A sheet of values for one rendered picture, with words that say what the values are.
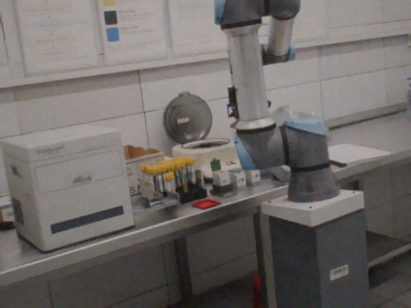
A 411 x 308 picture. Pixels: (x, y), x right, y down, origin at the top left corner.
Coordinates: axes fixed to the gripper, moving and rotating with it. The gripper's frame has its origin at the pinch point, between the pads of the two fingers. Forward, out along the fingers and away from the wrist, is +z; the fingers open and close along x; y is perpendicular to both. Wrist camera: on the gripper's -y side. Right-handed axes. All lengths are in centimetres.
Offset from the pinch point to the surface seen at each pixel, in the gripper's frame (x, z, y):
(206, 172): -9.8, 11.3, 15.2
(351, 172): 15.4, 17.8, -32.9
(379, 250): -27, 76, -86
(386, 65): -62, -13, -135
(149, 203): 17, 10, 50
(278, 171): 13.6, 11.0, -0.8
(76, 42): -45, -42, 47
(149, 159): -12.0, 2.1, 36.6
